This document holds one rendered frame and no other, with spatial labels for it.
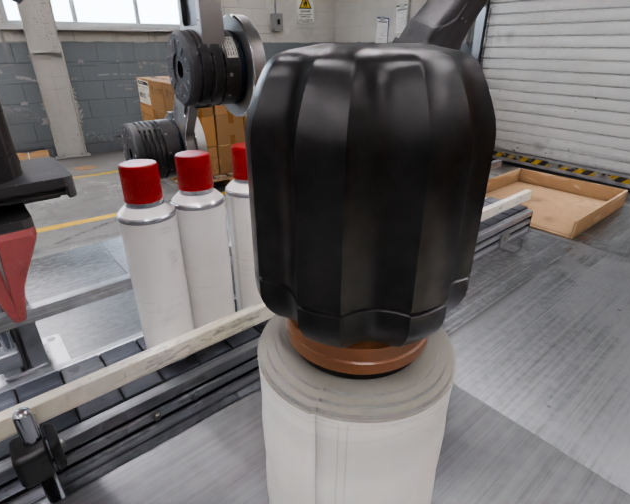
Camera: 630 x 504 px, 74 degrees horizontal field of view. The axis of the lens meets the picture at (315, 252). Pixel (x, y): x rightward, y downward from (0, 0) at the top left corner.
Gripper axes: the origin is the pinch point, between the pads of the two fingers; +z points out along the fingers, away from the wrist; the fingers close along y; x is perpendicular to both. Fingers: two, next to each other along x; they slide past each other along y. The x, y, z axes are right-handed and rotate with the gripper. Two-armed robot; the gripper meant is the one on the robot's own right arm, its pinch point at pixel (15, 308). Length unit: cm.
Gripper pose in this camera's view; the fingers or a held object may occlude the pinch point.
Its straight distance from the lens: 35.8
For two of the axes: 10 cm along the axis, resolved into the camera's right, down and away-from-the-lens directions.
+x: -6.4, -3.4, 6.9
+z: 0.0, 8.9, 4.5
